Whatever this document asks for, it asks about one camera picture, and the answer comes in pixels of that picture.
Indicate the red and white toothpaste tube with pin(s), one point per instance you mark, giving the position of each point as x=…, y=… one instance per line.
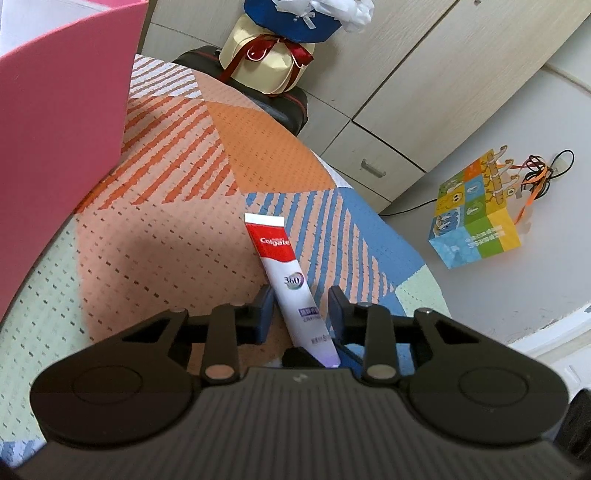
x=286, y=272

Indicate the white door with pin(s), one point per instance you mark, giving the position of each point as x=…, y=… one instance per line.
x=554, y=350

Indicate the flower bouquet with blue wrap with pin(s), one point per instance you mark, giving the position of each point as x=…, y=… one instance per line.
x=263, y=60

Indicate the pink cardboard box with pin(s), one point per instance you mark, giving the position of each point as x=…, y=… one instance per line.
x=60, y=115

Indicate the beige wooden wardrobe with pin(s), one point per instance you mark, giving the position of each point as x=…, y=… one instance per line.
x=415, y=69

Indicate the adhesive wall hook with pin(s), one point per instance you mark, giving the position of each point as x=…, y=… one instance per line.
x=558, y=162

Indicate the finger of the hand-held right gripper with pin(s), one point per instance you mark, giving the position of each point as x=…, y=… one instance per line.
x=300, y=357
x=350, y=357

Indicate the white refrigerator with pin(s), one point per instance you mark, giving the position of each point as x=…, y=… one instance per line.
x=508, y=286

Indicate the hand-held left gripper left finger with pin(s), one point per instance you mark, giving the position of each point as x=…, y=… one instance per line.
x=263, y=318

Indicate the colourful paper gift bag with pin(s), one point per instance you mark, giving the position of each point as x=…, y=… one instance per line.
x=480, y=230

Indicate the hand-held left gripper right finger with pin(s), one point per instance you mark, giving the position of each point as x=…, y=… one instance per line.
x=338, y=318

